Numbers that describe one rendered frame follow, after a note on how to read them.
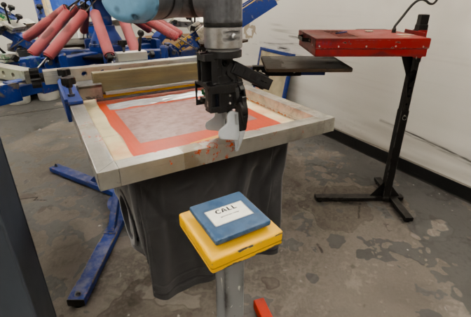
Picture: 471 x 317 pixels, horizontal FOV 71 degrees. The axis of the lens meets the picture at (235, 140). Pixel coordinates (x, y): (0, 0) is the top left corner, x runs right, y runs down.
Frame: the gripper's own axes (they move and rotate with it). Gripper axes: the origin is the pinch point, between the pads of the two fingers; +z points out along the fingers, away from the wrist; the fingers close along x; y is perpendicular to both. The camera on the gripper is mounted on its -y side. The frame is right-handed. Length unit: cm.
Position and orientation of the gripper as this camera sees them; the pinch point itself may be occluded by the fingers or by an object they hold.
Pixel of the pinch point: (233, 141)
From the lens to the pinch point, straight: 73.3
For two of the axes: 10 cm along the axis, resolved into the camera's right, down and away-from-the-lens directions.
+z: 0.1, 9.2, 3.9
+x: 5.0, 3.3, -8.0
